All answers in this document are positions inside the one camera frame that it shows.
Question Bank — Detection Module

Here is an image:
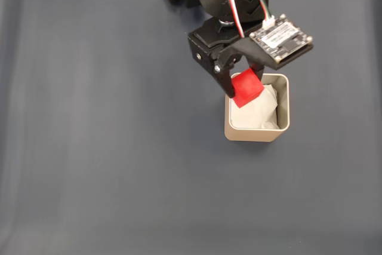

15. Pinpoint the red cube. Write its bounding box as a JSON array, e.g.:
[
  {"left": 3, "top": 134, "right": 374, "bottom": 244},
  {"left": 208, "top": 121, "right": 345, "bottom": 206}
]
[{"left": 231, "top": 68, "right": 265, "bottom": 109}]

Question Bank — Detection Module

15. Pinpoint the beige square box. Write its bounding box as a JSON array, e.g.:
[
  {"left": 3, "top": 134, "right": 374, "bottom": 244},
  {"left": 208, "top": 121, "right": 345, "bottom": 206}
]
[{"left": 224, "top": 72, "right": 291, "bottom": 143}]

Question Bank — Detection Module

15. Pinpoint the white crumpled tissue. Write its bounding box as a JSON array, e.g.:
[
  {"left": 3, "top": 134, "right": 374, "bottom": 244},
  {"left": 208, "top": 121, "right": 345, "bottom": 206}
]
[{"left": 231, "top": 84, "right": 280, "bottom": 130}]

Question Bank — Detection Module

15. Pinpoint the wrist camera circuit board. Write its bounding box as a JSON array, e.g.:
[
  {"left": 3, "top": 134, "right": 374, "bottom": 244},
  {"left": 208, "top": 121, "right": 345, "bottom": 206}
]
[{"left": 248, "top": 13, "right": 315, "bottom": 69}]

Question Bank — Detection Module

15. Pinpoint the white red servo cable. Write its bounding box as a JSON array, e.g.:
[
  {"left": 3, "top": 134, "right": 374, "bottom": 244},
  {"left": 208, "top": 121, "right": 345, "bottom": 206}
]
[{"left": 227, "top": 0, "right": 246, "bottom": 38}]

